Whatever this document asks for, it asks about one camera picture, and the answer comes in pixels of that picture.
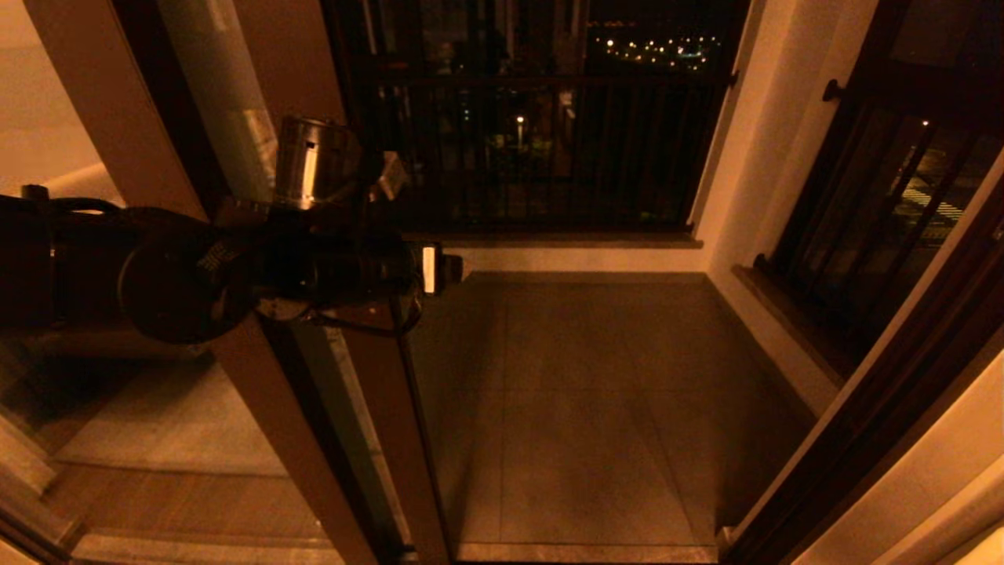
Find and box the brown-framed fixed glass panel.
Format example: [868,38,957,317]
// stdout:
[0,0,405,565]

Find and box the dark metal balcony railing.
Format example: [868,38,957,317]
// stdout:
[322,0,742,236]

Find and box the dark metal floor track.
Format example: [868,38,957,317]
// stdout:
[451,541,721,565]

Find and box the brown-framed sliding glass door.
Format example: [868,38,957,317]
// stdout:
[153,0,454,565]

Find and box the black cable with white tag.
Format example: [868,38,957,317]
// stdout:
[310,242,465,338]

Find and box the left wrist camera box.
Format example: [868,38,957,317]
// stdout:
[373,151,410,205]

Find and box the dark barred window grille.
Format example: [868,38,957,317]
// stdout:
[753,0,1004,377]

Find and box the dark brown door jamb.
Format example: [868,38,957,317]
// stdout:
[718,169,1004,565]

